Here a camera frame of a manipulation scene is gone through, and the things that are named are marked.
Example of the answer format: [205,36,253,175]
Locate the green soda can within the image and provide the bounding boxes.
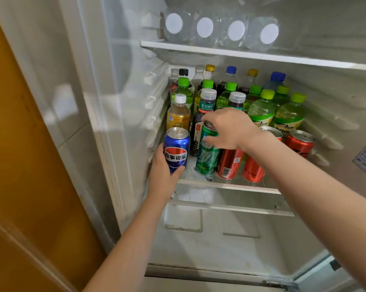
[195,121,221,176]

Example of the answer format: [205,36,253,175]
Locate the person's left hand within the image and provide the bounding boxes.
[147,143,186,202]

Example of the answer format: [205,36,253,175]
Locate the clear water bottle white cap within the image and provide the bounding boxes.
[246,17,280,53]
[219,14,250,49]
[190,12,221,47]
[160,8,192,42]

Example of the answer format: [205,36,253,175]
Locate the glass fridge shelf clear trim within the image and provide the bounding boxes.
[167,172,296,217]

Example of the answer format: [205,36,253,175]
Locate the small blue cap dark bottle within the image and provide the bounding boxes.
[216,66,238,94]

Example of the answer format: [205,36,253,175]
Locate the dark bottle with grey cap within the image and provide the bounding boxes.
[228,91,247,111]

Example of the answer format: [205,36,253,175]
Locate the person's right forearm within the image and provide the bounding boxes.
[238,129,366,292]

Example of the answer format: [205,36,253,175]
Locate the black cap soda bottle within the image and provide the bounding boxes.
[170,68,190,88]

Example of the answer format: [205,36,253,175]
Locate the blue soda can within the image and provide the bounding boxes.
[164,127,191,174]

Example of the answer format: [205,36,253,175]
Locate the yellow cap dark bottle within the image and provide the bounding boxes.
[203,64,216,82]
[238,69,259,94]

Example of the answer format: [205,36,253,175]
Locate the amber tea bottle white cap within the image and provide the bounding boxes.
[167,94,191,132]

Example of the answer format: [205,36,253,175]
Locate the person's left forearm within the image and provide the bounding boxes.
[83,194,171,292]

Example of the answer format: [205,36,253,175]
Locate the white refrigerator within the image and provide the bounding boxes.
[57,0,366,292]

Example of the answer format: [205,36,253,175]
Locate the red soda can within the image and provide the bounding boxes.
[216,148,244,180]
[242,126,283,183]
[284,129,316,158]

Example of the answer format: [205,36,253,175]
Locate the person's right hand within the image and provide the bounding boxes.
[201,108,260,151]

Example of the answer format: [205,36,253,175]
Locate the dark bottle with teal label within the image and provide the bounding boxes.
[190,88,217,157]

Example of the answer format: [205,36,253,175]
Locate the glass fridge shelf white trim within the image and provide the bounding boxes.
[140,40,366,72]

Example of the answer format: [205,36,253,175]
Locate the group of green tea bottles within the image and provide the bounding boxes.
[170,77,307,137]

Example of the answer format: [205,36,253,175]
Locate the yellow wooden door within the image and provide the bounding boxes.
[0,0,107,292]

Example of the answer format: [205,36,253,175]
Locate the large blue cap bottle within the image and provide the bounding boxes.
[262,72,287,91]

